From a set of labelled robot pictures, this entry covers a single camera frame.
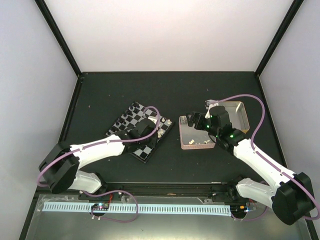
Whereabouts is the light blue slotted cable duct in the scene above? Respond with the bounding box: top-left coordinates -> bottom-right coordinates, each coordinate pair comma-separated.
42,202 -> 231,217

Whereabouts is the black left frame post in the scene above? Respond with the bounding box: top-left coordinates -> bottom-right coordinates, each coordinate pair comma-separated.
34,0 -> 82,77

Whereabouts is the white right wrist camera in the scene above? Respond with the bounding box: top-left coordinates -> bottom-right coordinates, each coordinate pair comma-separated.
205,99 -> 219,119

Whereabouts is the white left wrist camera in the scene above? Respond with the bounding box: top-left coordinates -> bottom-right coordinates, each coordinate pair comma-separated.
148,115 -> 160,125

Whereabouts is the black right frame post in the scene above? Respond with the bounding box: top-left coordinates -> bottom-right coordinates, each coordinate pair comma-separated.
255,0 -> 304,77

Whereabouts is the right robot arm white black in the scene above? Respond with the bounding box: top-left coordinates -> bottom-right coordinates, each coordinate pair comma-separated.
185,104 -> 320,225

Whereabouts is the small circuit board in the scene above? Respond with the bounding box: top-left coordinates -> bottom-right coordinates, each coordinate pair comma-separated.
91,203 -> 109,211

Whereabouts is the black white chessboard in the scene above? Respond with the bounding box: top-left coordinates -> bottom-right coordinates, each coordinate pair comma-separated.
103,100 -> 175,164

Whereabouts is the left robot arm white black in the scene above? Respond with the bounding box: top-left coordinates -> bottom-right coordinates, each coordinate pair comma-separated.
38,117 -> 160,200

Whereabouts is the black mounting rail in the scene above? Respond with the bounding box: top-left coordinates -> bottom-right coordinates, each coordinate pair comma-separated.
92,182 -> 240,202

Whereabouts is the yellow tin lid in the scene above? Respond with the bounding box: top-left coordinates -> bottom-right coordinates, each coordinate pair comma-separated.
218,101 -> 250,134

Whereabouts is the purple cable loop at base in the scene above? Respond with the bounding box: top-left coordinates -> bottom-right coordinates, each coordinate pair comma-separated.
90,189 -> 140,223

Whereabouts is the pink tin box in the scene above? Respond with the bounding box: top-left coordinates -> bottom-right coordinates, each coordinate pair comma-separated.
178,115 -> 215,150

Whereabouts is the black frame post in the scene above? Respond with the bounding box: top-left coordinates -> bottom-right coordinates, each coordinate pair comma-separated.
255,0 -> 304,77
34,0 -> 82,77

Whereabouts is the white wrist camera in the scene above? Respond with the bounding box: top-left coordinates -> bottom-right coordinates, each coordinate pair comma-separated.
148,115 -> 160,125
205,99 -> 219,119

